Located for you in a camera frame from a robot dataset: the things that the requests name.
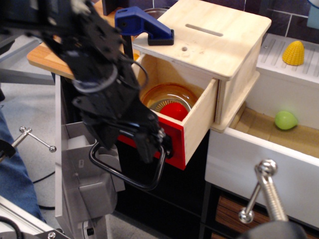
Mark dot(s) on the metal pot rim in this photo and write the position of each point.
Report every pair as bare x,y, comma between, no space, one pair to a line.
156,12

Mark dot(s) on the blue jeans leg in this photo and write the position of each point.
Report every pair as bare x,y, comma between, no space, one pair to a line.
17,187

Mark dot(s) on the wooden drawer with red front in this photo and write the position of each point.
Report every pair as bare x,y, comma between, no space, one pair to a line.
182,137

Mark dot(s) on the red toy ball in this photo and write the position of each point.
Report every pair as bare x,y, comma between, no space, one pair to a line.
175,110

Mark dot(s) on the blue bar clamp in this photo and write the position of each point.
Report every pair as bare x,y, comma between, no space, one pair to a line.
133,21

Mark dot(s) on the light wooden box housing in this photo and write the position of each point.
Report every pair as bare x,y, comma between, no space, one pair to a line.
219,41

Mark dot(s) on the white toy sink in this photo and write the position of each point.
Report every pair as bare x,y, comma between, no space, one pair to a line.
253,135

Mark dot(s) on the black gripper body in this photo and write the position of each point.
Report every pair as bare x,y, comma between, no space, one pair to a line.
117,101

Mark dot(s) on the aluminium rail profile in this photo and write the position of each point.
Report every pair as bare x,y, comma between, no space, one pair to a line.
16,223

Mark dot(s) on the dark block on table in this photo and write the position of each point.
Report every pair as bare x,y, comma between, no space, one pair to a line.
110,5

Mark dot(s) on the green toy pear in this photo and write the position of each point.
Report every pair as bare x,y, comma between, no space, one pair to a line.
285,120

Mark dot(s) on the grey metal bracket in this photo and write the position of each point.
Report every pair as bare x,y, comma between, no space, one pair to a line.
84,193

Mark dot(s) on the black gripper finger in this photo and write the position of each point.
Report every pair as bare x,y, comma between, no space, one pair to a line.
106,132
148,137

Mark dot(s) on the silver clamp screw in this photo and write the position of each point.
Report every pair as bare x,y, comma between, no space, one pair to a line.
8,150
265,171

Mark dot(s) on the silver clamp screw left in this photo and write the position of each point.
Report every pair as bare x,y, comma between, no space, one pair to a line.
8,150

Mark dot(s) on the yellow toy corn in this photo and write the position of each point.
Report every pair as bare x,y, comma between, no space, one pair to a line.
294,54

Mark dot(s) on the amber glass bowl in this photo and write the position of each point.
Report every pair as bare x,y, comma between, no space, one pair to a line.
160,96

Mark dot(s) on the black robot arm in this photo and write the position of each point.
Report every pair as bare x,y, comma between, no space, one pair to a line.
74,32

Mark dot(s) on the silver clamp screw right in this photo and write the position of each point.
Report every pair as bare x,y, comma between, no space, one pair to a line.
265,171

